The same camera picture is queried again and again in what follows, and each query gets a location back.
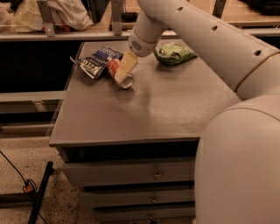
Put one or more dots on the grey drawer cabinet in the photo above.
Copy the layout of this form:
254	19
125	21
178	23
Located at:
161	116

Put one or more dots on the grey metal railing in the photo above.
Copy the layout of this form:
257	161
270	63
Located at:
106	14

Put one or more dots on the black stand leg left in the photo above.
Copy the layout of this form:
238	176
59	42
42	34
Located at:
40	193

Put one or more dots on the green chip bag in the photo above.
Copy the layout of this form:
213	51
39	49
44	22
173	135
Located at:
173	54

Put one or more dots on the grey drawer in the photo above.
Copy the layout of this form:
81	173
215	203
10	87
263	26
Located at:
139	196
144	213
130	172

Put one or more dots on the red coke can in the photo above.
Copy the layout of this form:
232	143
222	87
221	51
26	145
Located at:
122	78

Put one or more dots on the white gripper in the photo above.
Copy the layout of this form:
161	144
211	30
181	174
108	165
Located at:
140	46

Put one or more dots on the middle grey drawer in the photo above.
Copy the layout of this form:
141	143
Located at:
139	196

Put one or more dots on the white cloth bundle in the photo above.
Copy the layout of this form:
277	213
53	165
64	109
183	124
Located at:
49	14

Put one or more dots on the blue chip bag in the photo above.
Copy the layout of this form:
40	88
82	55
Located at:
94	65

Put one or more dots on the top grey drawer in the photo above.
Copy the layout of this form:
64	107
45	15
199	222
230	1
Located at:
130	172

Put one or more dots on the bottom grey drawer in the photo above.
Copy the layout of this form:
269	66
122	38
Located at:
144	213

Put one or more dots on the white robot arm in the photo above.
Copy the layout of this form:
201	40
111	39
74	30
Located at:
237	164

